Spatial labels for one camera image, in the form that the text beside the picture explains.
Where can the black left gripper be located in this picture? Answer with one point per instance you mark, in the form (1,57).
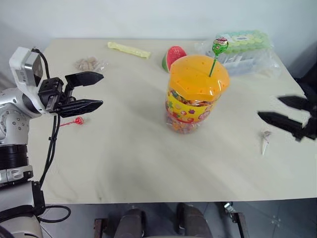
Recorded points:
(50,89)

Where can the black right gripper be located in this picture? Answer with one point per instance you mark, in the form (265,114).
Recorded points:
(310,119)

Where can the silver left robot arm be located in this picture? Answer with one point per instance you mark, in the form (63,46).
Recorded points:
(12,119)

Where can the orange-lidded clear candy jar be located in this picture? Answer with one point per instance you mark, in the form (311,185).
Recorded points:
(195,96)

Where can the red lollipop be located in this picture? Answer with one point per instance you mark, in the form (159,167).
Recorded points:
(78,121)

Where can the clear bag of pinkish candies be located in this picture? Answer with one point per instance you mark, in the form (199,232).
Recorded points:
(89,64)

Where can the grey white-stick lollipop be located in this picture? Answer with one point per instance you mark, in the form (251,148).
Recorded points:
(265,138)

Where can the dark black furniture piece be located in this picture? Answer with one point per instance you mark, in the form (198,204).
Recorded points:
(308,81)

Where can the long yellow snack packet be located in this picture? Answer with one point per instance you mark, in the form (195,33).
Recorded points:
(128,50)

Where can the plastic bag of green packs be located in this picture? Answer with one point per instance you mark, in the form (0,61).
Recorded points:
(250,52)

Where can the green wrapped lollipop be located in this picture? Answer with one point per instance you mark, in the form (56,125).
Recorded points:
(220,45)

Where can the watermelon slice toy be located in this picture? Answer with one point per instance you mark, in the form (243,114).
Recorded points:
(173,57)

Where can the dark rounded shape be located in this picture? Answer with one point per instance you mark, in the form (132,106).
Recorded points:
(193,220)
(128,223)

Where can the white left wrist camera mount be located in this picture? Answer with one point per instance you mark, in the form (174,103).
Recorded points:
(21,62)

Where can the metal frame bar with bracket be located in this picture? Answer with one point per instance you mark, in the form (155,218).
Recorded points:
(239,220)

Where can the rusty metal frame bar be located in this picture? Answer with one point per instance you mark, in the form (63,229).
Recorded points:
(99,228)

